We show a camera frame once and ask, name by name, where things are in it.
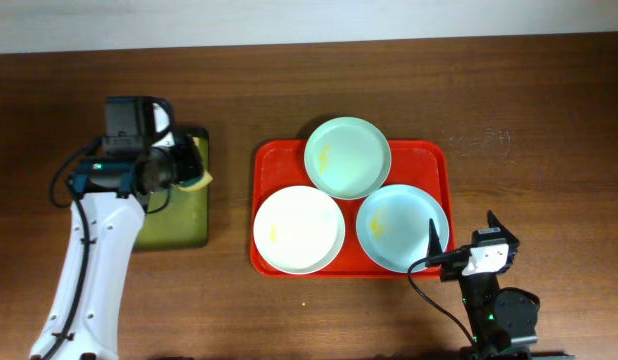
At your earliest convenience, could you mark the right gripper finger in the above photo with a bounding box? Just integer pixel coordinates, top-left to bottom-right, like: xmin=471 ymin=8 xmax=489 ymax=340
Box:
xmin=425 ymin=218 xmax=443 ymax=267
xmin=487 ymin=210 xmax=514 ymax=238

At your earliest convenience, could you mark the yellow green sponge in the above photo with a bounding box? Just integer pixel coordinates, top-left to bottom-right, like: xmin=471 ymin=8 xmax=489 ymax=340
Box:
xmin=178 ymin=137 xmax=213 ymax=192

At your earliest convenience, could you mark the light blue plate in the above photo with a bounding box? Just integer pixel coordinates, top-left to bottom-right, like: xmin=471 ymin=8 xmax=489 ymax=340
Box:
xmin=356 ymin=184 xmax=451 ymax=274

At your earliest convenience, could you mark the mint green plate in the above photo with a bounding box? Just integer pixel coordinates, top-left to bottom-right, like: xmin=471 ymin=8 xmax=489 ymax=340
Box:
xmin=303 ymin=117 xmax=392 ymax=200

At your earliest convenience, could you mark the white plate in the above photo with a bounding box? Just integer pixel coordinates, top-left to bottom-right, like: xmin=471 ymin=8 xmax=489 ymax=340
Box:
xmin=252 ymin=185 xmax=346 ymax=275

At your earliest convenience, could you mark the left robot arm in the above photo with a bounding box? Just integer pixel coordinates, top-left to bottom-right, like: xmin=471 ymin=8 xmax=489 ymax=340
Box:
xmin=29 ymin=96 xmax=212 ymax=359

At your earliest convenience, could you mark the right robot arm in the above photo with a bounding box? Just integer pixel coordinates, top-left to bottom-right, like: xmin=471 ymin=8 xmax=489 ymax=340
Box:
xmin=415 ymin=211 xmax=571 ymax=359

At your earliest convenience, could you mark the black tray with soapy water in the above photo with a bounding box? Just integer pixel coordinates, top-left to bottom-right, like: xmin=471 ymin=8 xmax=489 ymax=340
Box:
xmin=134 ymin=128 xmax=209 ymax=251

